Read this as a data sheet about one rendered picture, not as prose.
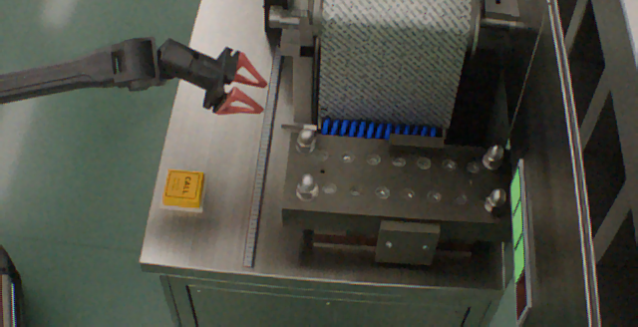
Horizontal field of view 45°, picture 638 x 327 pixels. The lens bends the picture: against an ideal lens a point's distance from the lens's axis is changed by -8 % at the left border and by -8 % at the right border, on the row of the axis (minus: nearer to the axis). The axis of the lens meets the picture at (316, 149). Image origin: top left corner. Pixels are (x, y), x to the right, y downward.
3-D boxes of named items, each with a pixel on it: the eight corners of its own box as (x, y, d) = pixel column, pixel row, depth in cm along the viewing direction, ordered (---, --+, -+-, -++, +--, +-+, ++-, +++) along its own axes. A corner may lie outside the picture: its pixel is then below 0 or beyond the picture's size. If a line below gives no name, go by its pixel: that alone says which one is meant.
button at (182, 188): (169, 175, 158) (167, 167, 156) (204, 178, 157) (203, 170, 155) (162, 205, 153) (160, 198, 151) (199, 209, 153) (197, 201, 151)
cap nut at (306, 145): (296, 137, 147) (296, 121, 144) (317, 139, 147) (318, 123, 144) (294, 154, 145) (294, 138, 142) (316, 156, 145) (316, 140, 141)
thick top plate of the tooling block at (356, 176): (290, 152, 153) (290, 131, 148) (506, 168, 152) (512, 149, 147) (281, 227, 143) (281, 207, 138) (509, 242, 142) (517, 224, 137)
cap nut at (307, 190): (297, 182, 142) (297, 166, 138) (319, 184, 142) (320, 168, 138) (295, 200, 139) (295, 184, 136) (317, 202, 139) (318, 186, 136)
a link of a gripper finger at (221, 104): (251, 131, 148) (203, 110, 144) (256, 100, 152) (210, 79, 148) (270, 111, 143) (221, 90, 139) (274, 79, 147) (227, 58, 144)
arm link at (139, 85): (131, 88, 135) (124, 39, 136) (115, 102, 145) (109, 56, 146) (196, 80, 141) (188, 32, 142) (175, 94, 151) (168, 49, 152)
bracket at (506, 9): (481, -2, 135) (483, -11, 134) (514, 1, 135) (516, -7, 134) (483, 18, 132) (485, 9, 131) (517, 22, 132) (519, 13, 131)
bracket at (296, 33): (281, 108, 168) (280, -4, 144) (313, 111, 168) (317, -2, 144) (278, 128, 165) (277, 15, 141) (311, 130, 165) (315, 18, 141)
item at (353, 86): (318, 119, 151) (321, 47, 137) (448, 129, 151) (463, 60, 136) (318, 121, 151) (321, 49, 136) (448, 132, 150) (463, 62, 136)
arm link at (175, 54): (156, 61, 137) (167, 31, 139) (145, 71, 143) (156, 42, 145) (191, 77, 140) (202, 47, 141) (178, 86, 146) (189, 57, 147)
